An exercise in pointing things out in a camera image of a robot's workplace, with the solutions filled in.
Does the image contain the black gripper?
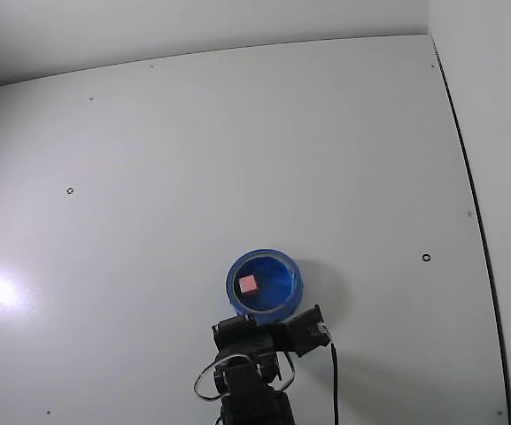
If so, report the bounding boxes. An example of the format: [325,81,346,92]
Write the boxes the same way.
[212,313,298,354]

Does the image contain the orange cube block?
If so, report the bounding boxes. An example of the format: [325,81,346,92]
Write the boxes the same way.
[238,274,259,297]

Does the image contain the blue tape roll bin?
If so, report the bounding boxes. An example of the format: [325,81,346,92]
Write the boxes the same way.
[225,248,304,324]

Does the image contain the thin arm wire loop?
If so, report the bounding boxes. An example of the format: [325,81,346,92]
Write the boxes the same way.
[276,352,297,393]
[193,353,223,402]

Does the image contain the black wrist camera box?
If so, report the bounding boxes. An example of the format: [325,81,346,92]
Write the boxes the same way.
[286,304,330,359]

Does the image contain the black camera cable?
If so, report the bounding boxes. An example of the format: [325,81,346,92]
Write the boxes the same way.
[321,324,341,425]

